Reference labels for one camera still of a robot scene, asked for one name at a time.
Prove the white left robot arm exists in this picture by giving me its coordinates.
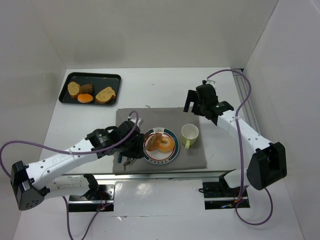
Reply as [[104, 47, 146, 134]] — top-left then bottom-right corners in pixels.
[[10, 117, 146, 211]]

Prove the sliced bread loaf end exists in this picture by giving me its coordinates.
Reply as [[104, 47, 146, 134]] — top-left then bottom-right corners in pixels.
[[67, 81, 81, 99]]

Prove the orange glazed donut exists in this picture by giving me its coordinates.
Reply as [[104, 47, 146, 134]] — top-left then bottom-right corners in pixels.
[[157, 136, 175, 153]]

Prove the gold spoon green handle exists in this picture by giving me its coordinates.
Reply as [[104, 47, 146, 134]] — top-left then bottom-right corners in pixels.
[[117, 153, 123, 163]]

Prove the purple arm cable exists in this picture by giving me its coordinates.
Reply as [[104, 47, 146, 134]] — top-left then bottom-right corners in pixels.
[[204, 69, 273, 226], [0, 110, 140, 240]]

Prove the orange round bun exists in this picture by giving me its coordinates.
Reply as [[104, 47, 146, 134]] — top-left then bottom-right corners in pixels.
[[77, 93, 94, 104]]

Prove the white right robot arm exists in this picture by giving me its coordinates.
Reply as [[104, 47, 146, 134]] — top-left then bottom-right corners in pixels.
[[183, 83, 287, 191]]

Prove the aluminium rail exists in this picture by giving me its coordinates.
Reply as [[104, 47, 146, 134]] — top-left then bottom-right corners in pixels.
[[232, 72, 261, 134], [59, 171, 231, 183]]

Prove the bread slice with crust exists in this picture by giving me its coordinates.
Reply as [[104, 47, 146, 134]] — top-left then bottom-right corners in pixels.
[[95, 86, 116, 104]]

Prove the light green mug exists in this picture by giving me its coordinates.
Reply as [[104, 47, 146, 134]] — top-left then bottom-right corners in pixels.
[[181, 123, 199, 149]]

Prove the dark brown bread roll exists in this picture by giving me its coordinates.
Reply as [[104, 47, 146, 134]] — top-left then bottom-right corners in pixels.
[[79, 83, 93, 94]]

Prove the white plate green rim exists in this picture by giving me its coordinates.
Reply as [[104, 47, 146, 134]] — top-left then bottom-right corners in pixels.
[[143, 127, 180, 165]]

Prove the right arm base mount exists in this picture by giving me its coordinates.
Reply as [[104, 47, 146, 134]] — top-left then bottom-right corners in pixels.
[[198, 170, 250, 210]]

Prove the aluminium rail front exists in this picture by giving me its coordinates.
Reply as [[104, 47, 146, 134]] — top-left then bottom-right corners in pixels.
[[59, 171, 231, 183]]

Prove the black food tray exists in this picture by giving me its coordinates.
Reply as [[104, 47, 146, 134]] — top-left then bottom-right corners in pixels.
[[58, 72, 122, 107]]

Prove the aluminium rail right side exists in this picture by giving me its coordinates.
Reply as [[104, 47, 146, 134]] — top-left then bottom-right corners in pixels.
[[232, 72, 261, 134]]

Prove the brown muffin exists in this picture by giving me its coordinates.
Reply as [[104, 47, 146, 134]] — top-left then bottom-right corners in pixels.
[[144, 133, 162, 152]]

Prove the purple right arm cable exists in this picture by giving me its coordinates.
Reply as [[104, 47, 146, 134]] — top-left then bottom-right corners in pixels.
[[204, 69, 273, 226]]

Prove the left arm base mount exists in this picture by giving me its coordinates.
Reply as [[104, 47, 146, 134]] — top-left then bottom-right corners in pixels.
[[68, 182, 116, 213]]

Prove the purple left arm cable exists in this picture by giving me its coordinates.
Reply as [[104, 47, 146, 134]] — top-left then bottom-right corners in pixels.
[[0, 110, 140, 240]]

